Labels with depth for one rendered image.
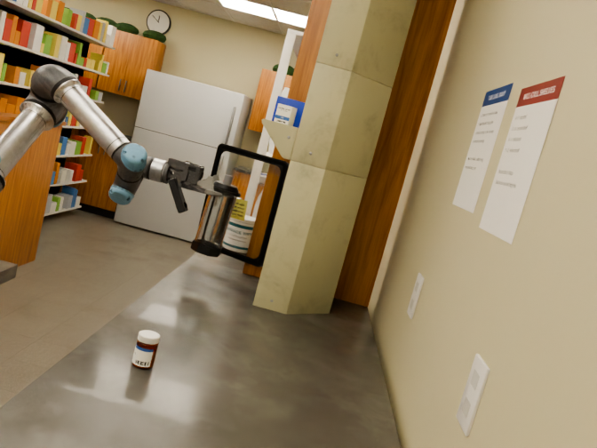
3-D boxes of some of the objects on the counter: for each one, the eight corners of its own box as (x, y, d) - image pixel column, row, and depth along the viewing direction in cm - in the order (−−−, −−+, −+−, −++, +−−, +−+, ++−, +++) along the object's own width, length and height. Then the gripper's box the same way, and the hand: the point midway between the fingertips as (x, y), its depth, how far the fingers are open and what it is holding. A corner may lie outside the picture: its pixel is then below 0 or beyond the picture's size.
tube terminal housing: (329, 300, 217) (386, 93, 207) (329, 326, 185) (397, 83, 175) (263, 282, 218) (317, 75, 207) (252, 305, 186) (315, 61, 175)
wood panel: (367, 305, 225) (476, -73, 206) (367, 307, 222) (478, -76, 203) (242, 271, 226) (340, -108, 206) (242, 273, 223) (340, -112, 203)
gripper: (163, 157, 187) (226, 175, 186) (175, 157, 202) (234, 173, 202) (156, 184, 188) (218, 202, 188) (169, 181, 203) (227, 197, 203)
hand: (222, 195), depth 195 cm, fingers closed on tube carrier, 9 cm apart
